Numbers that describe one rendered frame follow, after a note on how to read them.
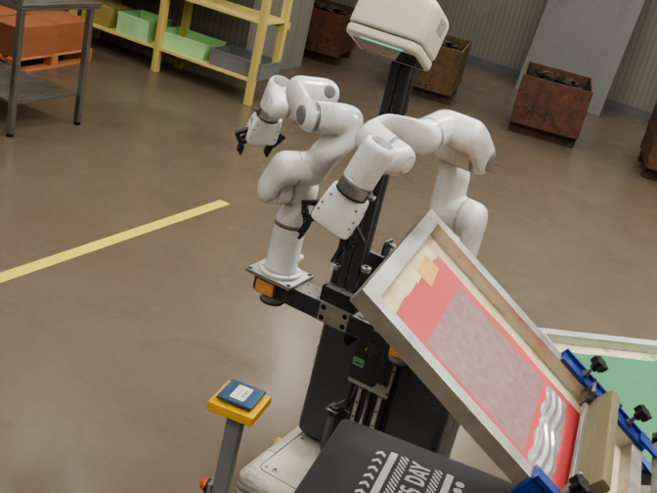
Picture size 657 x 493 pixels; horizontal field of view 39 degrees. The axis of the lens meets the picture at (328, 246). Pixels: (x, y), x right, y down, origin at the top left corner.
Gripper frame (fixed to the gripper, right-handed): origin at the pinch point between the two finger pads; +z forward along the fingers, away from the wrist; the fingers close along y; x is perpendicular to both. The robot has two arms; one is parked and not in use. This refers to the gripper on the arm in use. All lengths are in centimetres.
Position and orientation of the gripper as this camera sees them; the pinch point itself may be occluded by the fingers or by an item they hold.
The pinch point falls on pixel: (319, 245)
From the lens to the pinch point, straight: 212.3
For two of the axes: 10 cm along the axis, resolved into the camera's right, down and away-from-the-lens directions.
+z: -4.8, 7.7, 4.3
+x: -3.2, 3.0, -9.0
